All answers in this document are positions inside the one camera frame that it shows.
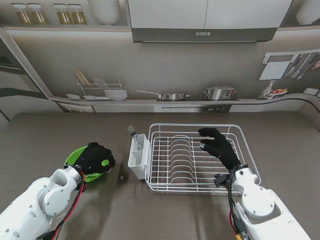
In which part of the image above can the left arm red power cable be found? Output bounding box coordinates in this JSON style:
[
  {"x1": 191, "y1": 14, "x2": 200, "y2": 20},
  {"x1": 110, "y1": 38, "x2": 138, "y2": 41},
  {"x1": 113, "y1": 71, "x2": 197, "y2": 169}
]
[{"x1": 37, "y1": 171, "x2": 87, "y2": 240}]

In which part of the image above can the white wire dish rack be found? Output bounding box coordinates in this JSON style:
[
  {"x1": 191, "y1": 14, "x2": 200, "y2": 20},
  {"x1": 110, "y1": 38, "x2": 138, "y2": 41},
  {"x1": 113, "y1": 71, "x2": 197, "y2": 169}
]
[{"x1": 144, "y1": 122, "x2": 262, "y2": 195}]

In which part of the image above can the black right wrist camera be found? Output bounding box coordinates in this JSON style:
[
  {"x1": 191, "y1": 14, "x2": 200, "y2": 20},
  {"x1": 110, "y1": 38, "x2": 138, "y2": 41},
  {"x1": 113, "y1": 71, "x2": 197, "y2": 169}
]
[{"x1": 213, "y1": 173, "x2": 231, "y2": 188}]

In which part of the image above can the right arm black cable bundle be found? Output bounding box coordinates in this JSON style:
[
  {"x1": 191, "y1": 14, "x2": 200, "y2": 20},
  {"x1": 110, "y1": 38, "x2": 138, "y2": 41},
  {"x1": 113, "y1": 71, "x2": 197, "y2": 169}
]
[{"x1": 226, "y1": 163, "x2": 251, "y2": 240}]

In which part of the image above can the green plastic bowl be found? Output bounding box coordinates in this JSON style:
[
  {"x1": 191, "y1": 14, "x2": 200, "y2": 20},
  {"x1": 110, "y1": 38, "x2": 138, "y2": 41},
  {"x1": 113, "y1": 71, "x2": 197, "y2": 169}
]
[{"x1": 63, "y1": 146, "x2": 112, "y2": 185}]

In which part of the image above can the metal fork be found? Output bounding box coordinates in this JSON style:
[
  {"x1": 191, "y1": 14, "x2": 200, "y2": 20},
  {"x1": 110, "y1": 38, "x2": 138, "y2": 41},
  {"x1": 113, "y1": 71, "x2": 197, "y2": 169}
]
[{"x1": 126, "y1": 125, "x2": 142, "y2": 151}]

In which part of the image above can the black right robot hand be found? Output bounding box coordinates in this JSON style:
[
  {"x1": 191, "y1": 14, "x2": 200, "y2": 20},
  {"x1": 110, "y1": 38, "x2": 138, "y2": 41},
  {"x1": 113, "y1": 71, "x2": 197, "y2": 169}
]
[{"x1": 197, "y1": 127, "x2": 242, "y2": 171}]

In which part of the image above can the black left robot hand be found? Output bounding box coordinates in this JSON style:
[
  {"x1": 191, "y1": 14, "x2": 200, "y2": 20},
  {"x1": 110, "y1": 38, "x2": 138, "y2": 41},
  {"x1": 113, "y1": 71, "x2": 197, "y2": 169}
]
[{"x1": 74, "y1": 141, "x2": 116, "y2": 176}]

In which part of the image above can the white plastic utensil caddy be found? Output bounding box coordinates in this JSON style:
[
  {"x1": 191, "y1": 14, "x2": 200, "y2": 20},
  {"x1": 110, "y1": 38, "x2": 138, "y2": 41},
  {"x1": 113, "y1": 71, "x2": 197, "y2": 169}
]
[{"x1": 127, "y1": 133, "x2": 151, "y2": 180}]

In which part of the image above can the printed kitchen backdrop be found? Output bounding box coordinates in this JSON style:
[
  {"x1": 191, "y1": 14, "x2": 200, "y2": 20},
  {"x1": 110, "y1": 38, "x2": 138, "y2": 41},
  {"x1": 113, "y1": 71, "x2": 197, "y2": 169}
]
[{"x1": 0, "y1": 0, "x2": 320, "y2": 133}]

